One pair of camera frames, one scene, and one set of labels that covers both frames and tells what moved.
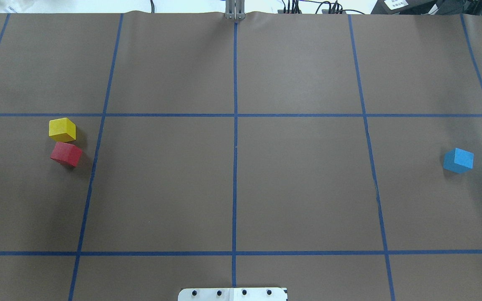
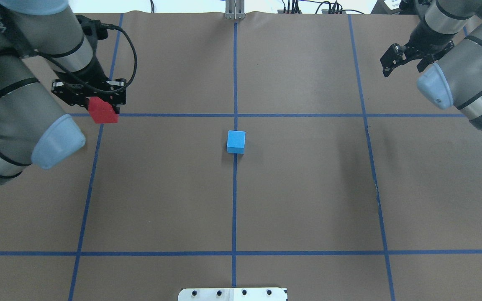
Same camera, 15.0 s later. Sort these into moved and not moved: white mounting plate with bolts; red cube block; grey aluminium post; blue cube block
Moved: red cube block; blue cube block
Not moved: grey aluminium post; white mounting plate with bolts
